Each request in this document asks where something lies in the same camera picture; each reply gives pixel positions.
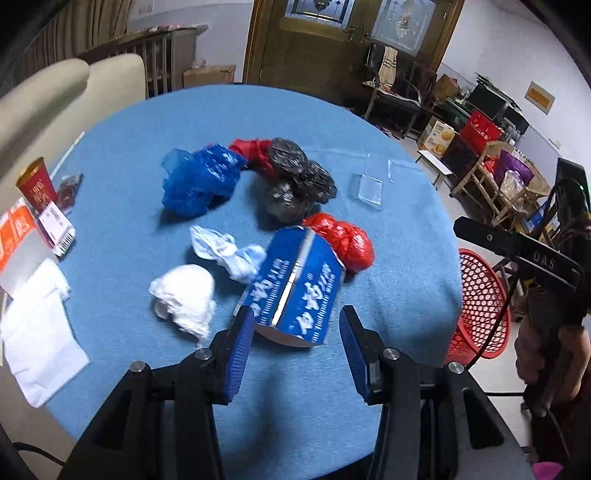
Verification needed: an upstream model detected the blue toothpaste box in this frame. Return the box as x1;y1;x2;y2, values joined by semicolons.
238;226;346;348

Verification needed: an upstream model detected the clear plastic packaging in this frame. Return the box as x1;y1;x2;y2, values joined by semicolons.
351;154;394;210

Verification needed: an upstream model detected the red mesh waste basket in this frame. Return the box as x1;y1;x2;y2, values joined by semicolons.
445;248;507;366

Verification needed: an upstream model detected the white crumpled tissue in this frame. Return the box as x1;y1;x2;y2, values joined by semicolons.
148;264;216;341

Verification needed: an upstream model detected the rattan armchair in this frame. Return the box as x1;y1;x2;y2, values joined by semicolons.
450;141;551;227

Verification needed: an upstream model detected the purple bag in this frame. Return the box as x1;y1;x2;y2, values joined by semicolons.
493;150;534;186

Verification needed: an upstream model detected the white-blue crumpled bag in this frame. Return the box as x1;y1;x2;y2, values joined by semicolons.
189;225;266;284

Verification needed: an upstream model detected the red plastic bag ball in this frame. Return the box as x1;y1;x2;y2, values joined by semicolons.
303;212;375;273

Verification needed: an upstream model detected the small white stool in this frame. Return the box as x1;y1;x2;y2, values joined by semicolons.
416;150;453;191

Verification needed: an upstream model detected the red gift bag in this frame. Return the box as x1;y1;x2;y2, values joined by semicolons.
460;110;502;154

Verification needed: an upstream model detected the blue round tablecloth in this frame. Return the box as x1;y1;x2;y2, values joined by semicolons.
43;84;465;480

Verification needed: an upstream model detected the white flat napkin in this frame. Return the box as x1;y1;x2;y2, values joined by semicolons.
1;259;89;408

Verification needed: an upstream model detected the yellow white snack carton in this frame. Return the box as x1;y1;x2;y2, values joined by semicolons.
418;116;457;159

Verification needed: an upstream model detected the blue plastic bag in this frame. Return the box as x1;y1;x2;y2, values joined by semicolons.
161;144;246;218

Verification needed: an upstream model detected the small white barcode box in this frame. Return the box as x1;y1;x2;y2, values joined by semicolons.
38;202;76;257

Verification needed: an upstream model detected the black plastic bag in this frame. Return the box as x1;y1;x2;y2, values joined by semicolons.
263;138;338;224

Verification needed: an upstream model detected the orange white carton box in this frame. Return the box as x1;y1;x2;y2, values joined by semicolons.
0;197;55;298

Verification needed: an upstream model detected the red plastic bag behind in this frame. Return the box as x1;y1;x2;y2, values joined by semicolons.
229;139;274;179

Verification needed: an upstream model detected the black metal armchair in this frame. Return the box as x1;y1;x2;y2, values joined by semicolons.
362;43;437;138

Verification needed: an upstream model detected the dark snack wrapper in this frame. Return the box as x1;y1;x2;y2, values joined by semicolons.
56;173;84;215

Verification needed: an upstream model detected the red paper cup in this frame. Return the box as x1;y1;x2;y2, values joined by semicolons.
16;157;58;213

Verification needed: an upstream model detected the white long straw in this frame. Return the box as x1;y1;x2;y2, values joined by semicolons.
50;131;86;181

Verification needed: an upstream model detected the cardboard box by radiator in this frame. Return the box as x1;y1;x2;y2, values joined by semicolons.
182;65;235;89

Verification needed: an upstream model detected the cream leather armchair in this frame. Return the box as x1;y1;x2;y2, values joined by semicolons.
0;52;148;480

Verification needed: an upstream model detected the wooden door with glass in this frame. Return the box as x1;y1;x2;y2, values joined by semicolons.
243;1;464;105

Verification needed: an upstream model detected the radiator cover cabinet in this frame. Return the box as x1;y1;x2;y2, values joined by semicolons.
79;24;208;98

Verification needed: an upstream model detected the beige curtain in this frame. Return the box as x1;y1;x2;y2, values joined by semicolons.
1;1;132;86

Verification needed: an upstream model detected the black cable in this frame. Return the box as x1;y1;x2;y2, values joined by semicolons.
464;271;525;398

